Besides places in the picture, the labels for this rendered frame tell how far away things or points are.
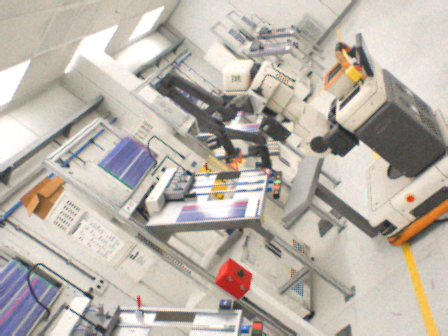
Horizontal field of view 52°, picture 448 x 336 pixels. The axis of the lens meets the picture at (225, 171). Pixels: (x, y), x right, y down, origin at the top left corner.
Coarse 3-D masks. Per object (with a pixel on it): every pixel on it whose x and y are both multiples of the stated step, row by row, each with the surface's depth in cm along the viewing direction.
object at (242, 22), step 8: (240, 16) 904; (240, 24) 854; (248, 24) 865; (240, 32) 866; (248, 32) 846; (264, 32) 874; (272, 32) 878; (288, 32) 847; (248, 40) 858; (256, 40) 848; (304, 48) 912; (312, 48) 838; (320, 48) 907; (280, 56) 889; (288, 56) 855; (304, 56) 846; (320, 56) 842; (296, 64) 859; (304, 72) 863
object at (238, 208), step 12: (192, 204) 293; (204, 204) 290; (216, 204) 288; (228, 204) 285; (240, 204) 282; (252, 204) 279; (180, 216) 282; (192, 216) 279; (204, 216) 277; (216, 216) 274; (228, 216) 271; (240, 216) 269; (252, 216) 267
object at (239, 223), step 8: (152, 224) 279; (160, 224) 277; (168, 224) 275; (176, 224) 274; (184, 224) 273; (192, 224) 272; (200, 224) 272; (208, 224) 271; (216, 224) 270; (224, 224) 269; (232, 224) 268; (240, 224) 267; (160, 232) 279; (168, 232) 278; (176, 232) 277
